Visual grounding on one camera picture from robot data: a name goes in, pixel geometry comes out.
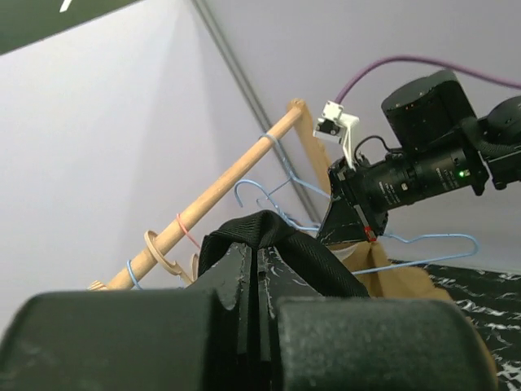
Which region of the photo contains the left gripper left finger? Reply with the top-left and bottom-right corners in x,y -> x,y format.
188,244 -> 252,390

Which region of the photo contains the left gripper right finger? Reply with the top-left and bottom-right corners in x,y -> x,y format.
256,247 -> 326,390

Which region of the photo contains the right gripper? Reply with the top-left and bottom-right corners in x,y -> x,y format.
317,158 -> 388,244

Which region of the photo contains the black garment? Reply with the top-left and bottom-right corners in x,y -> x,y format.
197,209 -> 371,299

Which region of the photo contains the wooden hanger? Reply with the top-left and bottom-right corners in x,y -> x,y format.
143,231 -> 199,285

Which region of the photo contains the tan garment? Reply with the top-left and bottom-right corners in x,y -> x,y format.
325,239 -> 500,391

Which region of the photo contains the pink wire hanger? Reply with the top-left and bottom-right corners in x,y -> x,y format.
176,213 -> 201,249

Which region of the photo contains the light blue wire hanger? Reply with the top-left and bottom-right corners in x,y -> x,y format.
125,259 -> 142,290

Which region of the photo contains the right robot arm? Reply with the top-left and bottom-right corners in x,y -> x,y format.
314,69 -> 520,245

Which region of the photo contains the wooden clothes rack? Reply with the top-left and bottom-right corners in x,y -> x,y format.
89,99 -> 331,291

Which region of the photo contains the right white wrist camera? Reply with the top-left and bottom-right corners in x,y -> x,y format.
313,101 -> 360,169

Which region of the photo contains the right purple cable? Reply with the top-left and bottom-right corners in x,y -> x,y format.
334,55 -> 521,105

